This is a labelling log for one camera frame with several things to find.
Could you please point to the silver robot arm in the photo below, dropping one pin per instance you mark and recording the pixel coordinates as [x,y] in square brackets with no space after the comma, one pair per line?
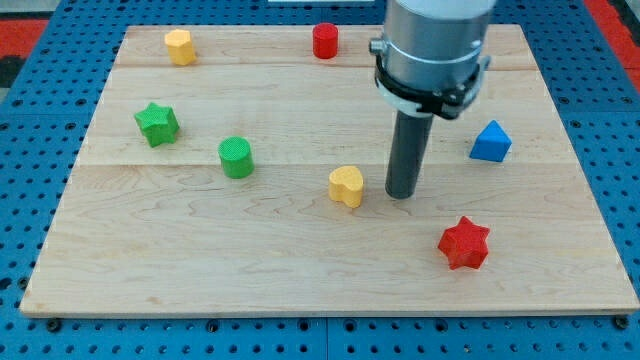
[428,56]

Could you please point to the yellow heart block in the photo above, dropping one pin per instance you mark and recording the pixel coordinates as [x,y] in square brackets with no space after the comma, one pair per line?
[346,185]

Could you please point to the green cylinder block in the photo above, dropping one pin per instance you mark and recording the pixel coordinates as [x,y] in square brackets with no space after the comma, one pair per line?
[236,157]

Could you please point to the wooden board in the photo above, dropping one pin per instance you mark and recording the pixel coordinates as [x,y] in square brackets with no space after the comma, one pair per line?
[162,232]

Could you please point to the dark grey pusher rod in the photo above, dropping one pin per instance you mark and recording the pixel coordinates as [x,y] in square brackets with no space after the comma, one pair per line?
[410,139]

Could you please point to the red cylinder block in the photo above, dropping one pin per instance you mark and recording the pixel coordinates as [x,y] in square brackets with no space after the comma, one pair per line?
[325,40]

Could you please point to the red star block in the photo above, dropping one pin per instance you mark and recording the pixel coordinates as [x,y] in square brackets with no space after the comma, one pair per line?
[465,244]

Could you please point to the green star block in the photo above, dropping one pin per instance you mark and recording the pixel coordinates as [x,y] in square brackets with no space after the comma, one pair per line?
[158,124]

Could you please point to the blue triangle block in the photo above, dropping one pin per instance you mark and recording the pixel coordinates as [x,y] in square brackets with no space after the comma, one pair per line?
[492,143]

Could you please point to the yellow hexagon block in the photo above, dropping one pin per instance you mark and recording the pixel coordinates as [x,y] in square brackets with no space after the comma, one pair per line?
[180,47]

